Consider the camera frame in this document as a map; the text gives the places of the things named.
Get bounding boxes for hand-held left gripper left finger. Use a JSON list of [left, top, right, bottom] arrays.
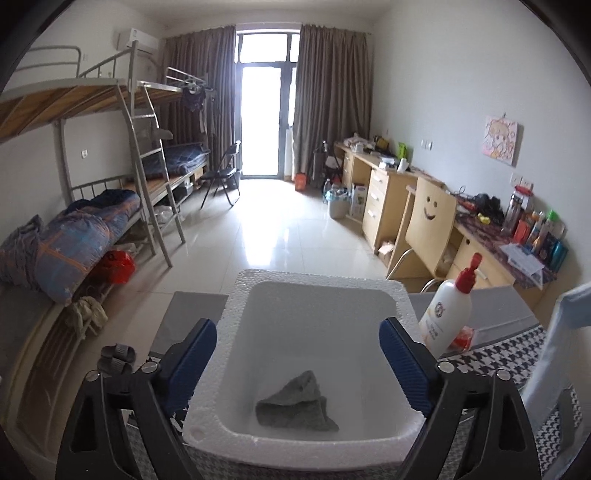
[[55, 318, 218, 480]]

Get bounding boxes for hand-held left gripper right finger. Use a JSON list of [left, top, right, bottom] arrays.
[[379, 316, 541, 480]]

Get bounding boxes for white foam box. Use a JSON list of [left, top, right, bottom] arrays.
[[182, 269, 428, 472]]

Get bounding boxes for grey knitted cloth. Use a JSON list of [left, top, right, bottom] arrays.
[[255, 370, 340, 432]]

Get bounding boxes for pale blue cloth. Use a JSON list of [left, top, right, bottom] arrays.
[[522, 281, 591, 462]]

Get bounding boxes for red snack packet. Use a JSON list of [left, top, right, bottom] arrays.
[[452, 325, 476, 349]]

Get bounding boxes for white lotion pump bottle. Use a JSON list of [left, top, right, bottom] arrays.
[[418, 252, 483, 358]]

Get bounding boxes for grey slipper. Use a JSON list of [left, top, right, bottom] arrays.
[[102, 342, 138, 363], [97, 357, 134, 376]]

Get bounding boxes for houndstooth tablecloth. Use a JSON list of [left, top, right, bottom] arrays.
[[127, 284, 583, 480]]

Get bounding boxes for beige crumpled cloth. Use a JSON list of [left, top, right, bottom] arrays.
[[65, 295, 109, 335]]

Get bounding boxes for red plastic bag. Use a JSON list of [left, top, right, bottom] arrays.
[[90, 249, 137, 289]]

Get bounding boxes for wooden desk with drawers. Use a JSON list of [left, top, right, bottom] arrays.
[[333, 141, 448, 254], [443, 185, 571, 310]]

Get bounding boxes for wooden smiley face chair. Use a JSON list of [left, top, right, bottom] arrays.
[[385, 178, 458, 291]]

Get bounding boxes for dark patterned desk cloth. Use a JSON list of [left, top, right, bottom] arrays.
[[455, 194, 571, 289]]

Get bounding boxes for white printed papers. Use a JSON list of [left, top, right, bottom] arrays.
[[499, 242, 546, 278]]

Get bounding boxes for blue orange rolled quilt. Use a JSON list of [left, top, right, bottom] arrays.
[[34, 189, 141, 303]]

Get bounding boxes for white carton box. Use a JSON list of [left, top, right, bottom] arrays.
[[349, 183, 368, 217]]

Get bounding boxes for white bucket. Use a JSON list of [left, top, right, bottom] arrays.
[[328, 187, 352, 220]]

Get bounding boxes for black headphones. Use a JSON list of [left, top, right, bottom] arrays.
[[471, 193, 506, 217]]

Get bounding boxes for grey metal bed ladder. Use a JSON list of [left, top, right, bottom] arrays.
[[117, 85, 185, 268]]

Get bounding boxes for row of toiletry bottles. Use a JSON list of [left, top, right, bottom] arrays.
[[512, 210, 570, 273]]

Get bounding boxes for clear red lid water bottle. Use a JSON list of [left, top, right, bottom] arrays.
[[501, 185, 534, 236]]

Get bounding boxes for black folding chair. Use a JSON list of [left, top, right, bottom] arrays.
[[200, 140, 243, 209]]

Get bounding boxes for dark blue folded quilt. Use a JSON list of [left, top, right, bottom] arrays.
[[164, 143, 211, 176]]

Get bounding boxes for black bag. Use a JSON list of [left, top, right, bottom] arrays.
[[314, 141, 331, 188]]

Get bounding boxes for glass balcony door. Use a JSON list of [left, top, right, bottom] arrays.
[[235, 31, 301, 178]]

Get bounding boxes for dark hanging clothes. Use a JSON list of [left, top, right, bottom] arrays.
[[181, 85, 207, 112]]

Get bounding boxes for grey metal bunk bed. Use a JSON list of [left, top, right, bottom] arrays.
[[0, 41, 185, 268], [136, 67, 218, 208]]

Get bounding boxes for brown curtain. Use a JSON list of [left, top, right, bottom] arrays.
[[293, 24, 372, 178], [159, 25, 237, 158]]

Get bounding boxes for white air conditioner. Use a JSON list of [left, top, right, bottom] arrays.
[[115, 28, 160, 52]]

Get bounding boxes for pink cartoon wall poster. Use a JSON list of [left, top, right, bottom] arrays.
[[480, 115, 523, 168]]

